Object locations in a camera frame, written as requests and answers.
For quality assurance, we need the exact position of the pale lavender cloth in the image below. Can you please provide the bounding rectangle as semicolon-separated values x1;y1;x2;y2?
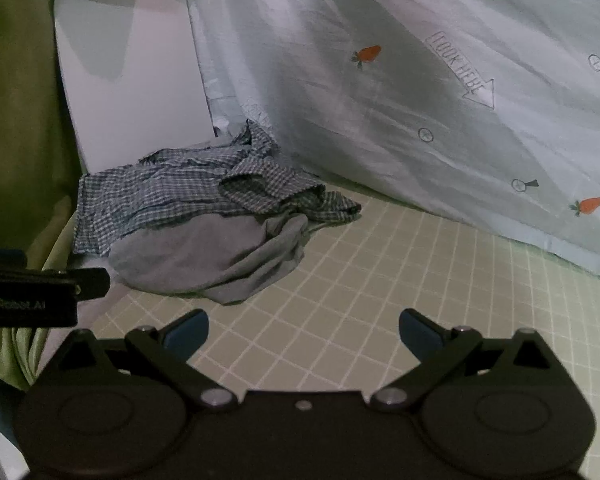
54;0;218;173

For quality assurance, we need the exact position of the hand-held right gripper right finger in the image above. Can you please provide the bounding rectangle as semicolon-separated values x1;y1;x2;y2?
370;309;556;413

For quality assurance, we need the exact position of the carrot print light quilt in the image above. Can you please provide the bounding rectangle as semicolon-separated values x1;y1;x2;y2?
60;0;600;282

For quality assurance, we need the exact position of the grey garment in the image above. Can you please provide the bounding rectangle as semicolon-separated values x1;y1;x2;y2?
109;212;311;307

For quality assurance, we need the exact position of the green grid bed sheet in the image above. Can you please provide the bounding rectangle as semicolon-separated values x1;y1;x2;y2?
40;180;600;461

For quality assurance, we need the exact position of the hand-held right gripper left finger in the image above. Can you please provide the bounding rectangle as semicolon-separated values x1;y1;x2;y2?
60;309;237;408

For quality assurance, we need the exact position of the blue plaid shirt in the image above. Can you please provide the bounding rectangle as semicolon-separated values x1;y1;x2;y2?
72;119;363;257

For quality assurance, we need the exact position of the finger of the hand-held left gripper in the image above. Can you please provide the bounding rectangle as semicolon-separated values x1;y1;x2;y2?
70;266;112;302

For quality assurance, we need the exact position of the green cloth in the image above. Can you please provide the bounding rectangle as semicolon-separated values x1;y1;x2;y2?
0;0;88;392

